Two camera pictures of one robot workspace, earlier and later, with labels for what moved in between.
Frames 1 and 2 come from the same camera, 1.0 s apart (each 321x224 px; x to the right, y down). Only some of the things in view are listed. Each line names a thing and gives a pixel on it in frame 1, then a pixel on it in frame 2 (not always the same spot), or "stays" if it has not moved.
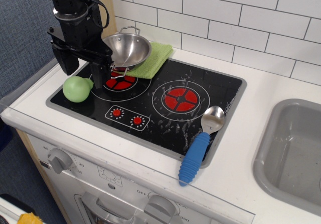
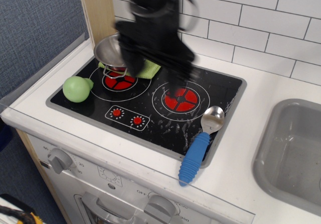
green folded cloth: x=159 y=53 stays
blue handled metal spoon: x=211 y=120 stays
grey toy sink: x=287 y=160 stays
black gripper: x=85 y=38 → x=155 y=35
